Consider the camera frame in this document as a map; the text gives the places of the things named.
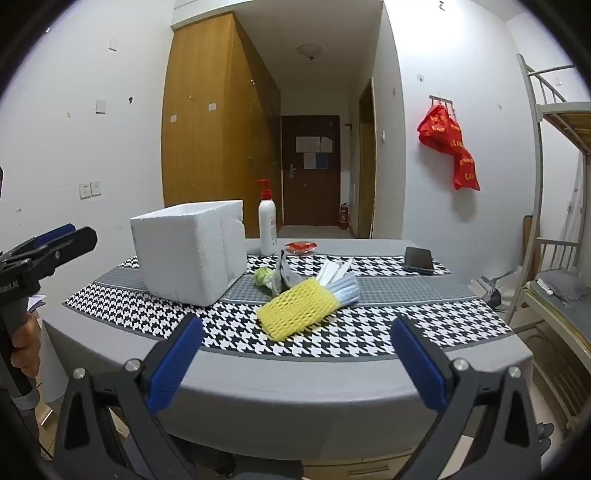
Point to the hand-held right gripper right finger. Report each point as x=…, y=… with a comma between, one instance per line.
x=415, y=364

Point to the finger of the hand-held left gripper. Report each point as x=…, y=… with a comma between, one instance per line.
x=53, y=233
x=69, y=244

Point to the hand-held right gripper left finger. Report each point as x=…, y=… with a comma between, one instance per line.
x=175, y=364

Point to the white foam box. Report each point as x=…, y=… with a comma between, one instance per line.
x=184, y=254

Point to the green tissue packet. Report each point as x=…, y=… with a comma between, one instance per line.
x=262, y=277

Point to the yellow foam net sleeve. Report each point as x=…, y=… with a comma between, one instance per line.
x=295, y=309

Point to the grey sock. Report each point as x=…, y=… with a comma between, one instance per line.
x=279, y=277

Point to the person's left hand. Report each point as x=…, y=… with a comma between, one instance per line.
x=27, y=344

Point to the loose paper sheets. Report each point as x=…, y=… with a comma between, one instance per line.
x=36, y=302

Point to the houndstooth table mat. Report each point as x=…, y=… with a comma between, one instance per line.
x=392, y=323

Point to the black smartphone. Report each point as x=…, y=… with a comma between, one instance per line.
x=418, y=261

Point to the grey folded bedding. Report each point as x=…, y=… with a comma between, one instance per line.
x=556, y=284

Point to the red snack packet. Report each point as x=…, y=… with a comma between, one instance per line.
x=300, y=248

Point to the red fire extinguisher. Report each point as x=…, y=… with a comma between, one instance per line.
x=343, y=217

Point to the leaning wooden board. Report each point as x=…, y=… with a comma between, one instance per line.
x=530, y=244

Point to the white lotion pump bottle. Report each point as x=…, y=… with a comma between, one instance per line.
x=267, y=226

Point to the dark brown entrance door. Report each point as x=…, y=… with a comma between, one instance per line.
x=311, y=194

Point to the light wooden side door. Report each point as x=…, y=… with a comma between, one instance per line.
x=367, y=161

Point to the blue paper notice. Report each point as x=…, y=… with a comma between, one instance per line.
x=322, y=160

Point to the white paper notice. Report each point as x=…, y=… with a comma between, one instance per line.
x=302, y=144
x=309, y=160
x=326, y=144

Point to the red printed plastic bag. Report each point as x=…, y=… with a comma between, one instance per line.
x=443, y=134

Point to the metal bunk bed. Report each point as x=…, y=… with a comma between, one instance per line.
x=538, y=138

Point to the ceiling lamp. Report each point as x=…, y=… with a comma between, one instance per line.
x=310, y=50

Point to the white wall socket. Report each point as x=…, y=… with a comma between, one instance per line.
x=85, y=189
x=96, y=187

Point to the white wall plate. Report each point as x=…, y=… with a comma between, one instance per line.
x=100, y=106

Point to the metal wall hook rack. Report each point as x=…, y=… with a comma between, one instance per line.
x=442, y=99

